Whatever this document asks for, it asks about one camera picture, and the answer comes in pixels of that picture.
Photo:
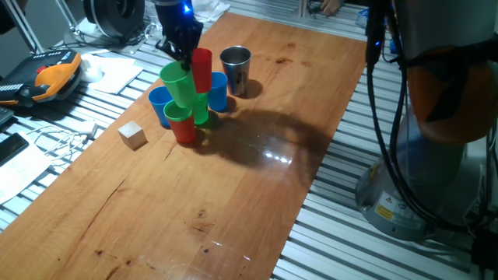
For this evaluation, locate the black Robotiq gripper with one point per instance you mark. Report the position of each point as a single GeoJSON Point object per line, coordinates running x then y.
{"type": "Point", "coordinates": [179, 23]}

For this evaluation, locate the red plastic cup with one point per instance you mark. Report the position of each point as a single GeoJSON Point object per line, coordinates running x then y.
{"type": "Point", "coordinates": [202, 72]}
{"type": "Point", "coordinates": [183, 132]}

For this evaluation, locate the blue plastic cup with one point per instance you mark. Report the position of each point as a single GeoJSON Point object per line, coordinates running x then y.
{"type": "Point", "coordinates": [218, 93]}
{"type": "Point", "coordinates": [159, 105]}

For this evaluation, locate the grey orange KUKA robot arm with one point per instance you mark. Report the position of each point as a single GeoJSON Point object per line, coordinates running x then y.
{"type": "Point", "coordinates": [439, 97]}

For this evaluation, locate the bystander bare hand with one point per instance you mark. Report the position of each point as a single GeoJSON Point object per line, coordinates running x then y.
{"type": "Point", "coordinates": [331, 5]}

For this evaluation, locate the clear glass beaker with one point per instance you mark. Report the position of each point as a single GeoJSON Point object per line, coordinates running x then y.
{"type": "Point", "coordinates": [152, 27]}

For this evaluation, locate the white tissue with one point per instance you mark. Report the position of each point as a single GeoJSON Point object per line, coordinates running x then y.
{"type": "Point", "coordinates": [212, 8]}

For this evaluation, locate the stainless steel cup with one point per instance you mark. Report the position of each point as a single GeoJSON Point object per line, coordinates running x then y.
{"type": "Point", "coordinates": [235, 70]}

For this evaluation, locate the white paper sheet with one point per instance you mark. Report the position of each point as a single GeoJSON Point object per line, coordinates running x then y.
{"type": "Point", "coordinates": [114, 74]}
{"type": "Point", "coordinates": [23, 175]}

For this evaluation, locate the black round spool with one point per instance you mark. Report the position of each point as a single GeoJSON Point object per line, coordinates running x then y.
{"type": "Point", "coordinates": [113, 17]}

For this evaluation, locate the white plastic adapter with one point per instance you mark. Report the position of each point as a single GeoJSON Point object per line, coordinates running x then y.
{"type": "Point", "coordinates": [91, 68]}

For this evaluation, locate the small wooden cube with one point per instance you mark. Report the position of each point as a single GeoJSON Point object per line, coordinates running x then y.
{"type": "Point", "coordinates": [132, 136]}

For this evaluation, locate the grey metal stand leg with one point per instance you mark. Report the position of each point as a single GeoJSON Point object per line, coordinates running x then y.
{"type": "Point", "coordinates": [23, 27]}
{"type": "Point", "coordinates": [66, 13]}

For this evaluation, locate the orange black teach pendant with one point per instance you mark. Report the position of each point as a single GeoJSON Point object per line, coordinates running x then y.
{"type": "Point", "coordinates": [50, 78]}

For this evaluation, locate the wooden work board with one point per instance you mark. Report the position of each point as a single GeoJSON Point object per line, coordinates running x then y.
{"type": "Point", "coordinates": [194, 214]}

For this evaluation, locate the black smartphone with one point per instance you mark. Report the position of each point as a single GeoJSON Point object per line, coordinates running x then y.
{"type": "Point", "coordinates": [11, 148]}

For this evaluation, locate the aluminium frame beam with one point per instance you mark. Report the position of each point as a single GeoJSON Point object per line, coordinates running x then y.
{"type": "Point", "coordinates": [304, 9]}

